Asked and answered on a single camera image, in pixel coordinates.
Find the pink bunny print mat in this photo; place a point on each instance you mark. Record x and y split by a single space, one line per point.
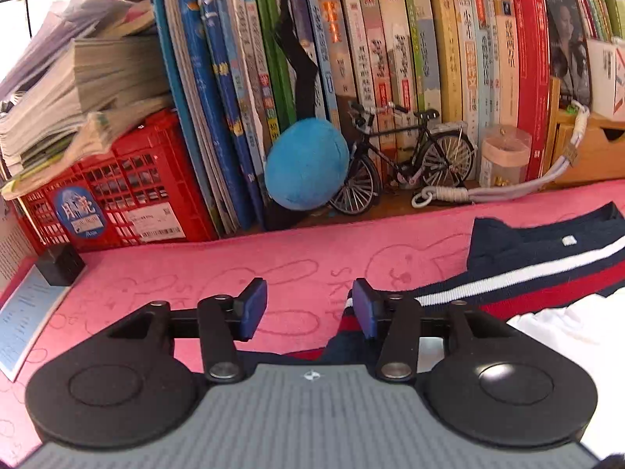
308 272

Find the red plastic crate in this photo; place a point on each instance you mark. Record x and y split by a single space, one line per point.
143 190

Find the wooden drawer organizer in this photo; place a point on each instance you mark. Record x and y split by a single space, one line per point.
600 156

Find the blue plush toy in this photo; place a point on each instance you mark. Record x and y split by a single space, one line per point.
310 162

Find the navy and white zip jacket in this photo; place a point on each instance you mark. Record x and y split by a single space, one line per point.
520 363

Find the clear small jar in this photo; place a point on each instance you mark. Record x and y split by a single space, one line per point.
505 153

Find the small black box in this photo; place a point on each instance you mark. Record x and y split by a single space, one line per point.
60 265

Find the row of upright books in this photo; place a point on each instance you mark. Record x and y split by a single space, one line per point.
235 95

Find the stack of paper booklets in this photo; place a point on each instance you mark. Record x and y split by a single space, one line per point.
93 71

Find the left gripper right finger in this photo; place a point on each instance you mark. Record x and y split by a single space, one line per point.
393 321

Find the row of thin right books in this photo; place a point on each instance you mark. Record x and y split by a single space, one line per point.
586 0

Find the white paper sheets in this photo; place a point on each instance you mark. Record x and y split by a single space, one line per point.
18 247

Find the white pocket printer box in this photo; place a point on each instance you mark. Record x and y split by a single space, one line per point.
607 78

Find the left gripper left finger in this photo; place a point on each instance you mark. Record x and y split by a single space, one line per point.
224 319

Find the blue notebook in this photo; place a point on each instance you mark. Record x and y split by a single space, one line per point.
23 317

